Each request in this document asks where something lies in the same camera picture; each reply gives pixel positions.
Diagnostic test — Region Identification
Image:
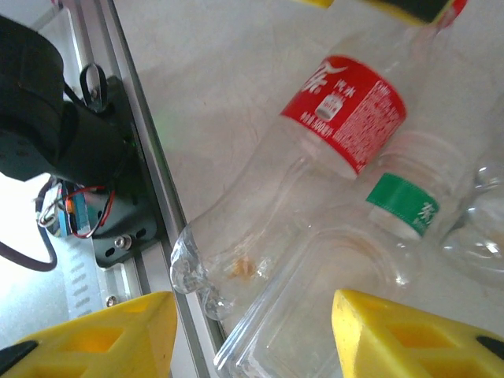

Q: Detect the clear square plastic bottle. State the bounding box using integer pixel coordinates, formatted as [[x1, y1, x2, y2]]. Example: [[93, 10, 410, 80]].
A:
[[212, 226, 418, 378]]

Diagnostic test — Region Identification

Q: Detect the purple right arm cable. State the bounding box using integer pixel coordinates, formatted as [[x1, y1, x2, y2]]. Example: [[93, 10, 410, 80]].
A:
[[0, 226, 59, 273]]

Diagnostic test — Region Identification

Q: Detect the clear bottle green label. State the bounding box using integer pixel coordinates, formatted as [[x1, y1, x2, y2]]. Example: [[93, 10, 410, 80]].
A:
[[364, 129, 477, 243]]

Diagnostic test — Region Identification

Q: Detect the aluminium front rail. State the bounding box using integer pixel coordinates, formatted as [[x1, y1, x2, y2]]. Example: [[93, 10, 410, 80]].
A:
[[46, 0, 237, 378]]

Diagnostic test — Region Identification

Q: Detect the grey slotted cable duct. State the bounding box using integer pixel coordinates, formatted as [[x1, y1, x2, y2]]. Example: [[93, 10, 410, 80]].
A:
[[46, 232, 109, 322]]

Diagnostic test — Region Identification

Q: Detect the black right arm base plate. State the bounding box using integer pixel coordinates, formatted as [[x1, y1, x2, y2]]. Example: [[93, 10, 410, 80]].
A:
[[88, 74, 161, 269]]

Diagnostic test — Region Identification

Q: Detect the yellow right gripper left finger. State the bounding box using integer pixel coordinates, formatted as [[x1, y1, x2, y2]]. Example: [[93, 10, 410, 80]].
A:
[[0, 291, 178, 378]]

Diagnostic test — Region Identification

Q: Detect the clear Coca-Cola bottle red label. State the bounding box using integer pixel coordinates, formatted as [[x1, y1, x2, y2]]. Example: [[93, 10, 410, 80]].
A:
[[169, 0, 473, 322]]

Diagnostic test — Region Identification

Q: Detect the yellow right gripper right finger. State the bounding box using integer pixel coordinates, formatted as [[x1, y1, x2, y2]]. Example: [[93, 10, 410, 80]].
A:
[[332, 289, 504, 378]]

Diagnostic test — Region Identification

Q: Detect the clear crumpled plastic bottle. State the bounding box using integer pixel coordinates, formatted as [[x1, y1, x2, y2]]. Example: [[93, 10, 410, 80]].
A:
[[439, 155, 504, 276]]

